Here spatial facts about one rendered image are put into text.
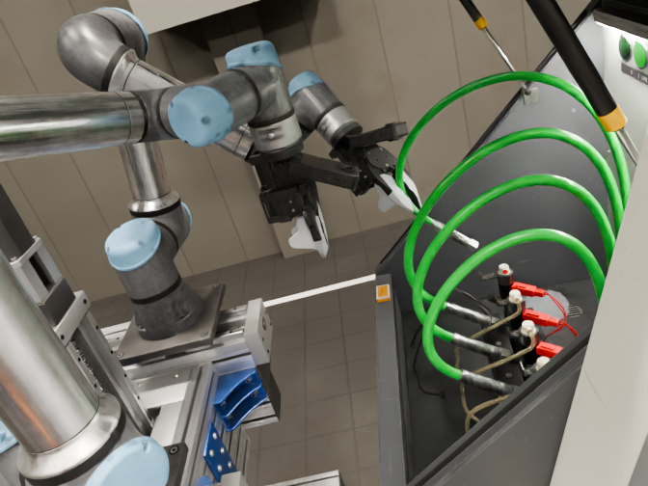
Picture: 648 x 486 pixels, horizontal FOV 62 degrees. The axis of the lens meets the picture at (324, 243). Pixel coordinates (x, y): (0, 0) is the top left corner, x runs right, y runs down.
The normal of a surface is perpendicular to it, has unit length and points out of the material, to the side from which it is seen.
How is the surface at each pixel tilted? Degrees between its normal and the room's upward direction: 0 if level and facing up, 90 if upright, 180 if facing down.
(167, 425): 0
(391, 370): 0
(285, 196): 90
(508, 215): 90
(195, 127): 90
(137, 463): 98
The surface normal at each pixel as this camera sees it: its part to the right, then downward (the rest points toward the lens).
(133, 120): 0.80, 0.15
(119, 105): 0.71, -0.30
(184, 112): -0.54, 0.53
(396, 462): -0.26, -0.85
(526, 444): -0.07, 0.49
